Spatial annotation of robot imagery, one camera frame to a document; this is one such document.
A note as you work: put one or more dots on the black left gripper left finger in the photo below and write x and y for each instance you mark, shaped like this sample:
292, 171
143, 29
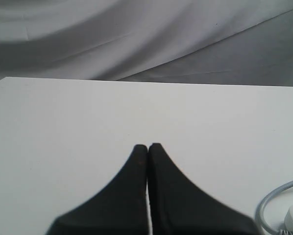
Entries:
120, 208

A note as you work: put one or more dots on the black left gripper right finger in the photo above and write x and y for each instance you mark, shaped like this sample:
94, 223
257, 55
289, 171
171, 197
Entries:
179, 207

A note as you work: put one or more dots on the grey backdrop cloth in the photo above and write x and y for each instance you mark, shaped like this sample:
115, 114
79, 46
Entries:
237, 42

